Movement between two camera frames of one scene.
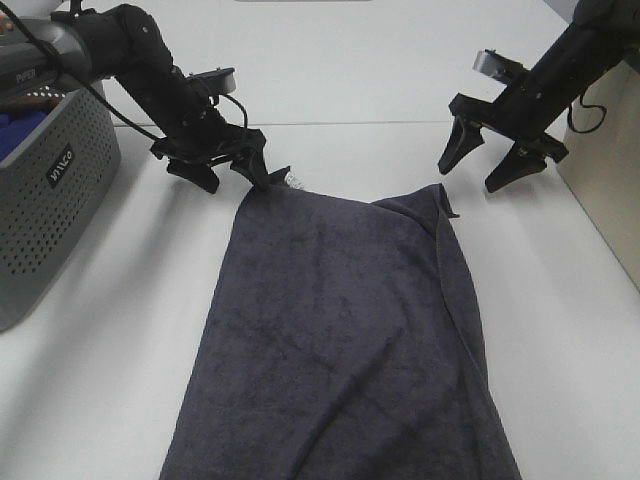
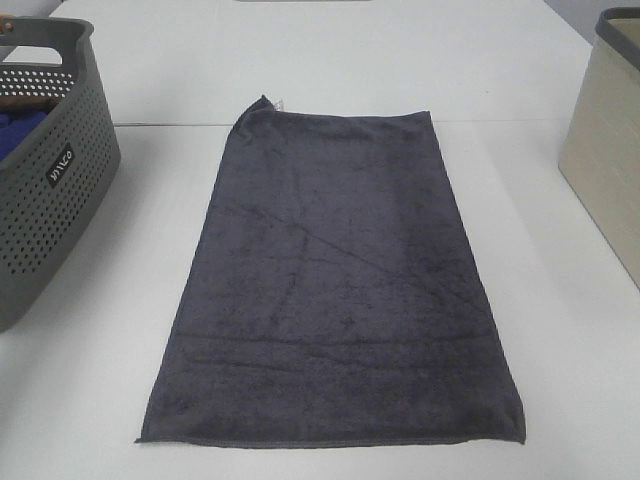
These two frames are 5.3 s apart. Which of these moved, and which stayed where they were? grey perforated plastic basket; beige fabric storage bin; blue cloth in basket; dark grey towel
Moved: dark grey towel
Stayed: blue cloth in basket; beige fabric storage bin; grey perforated plastic basket
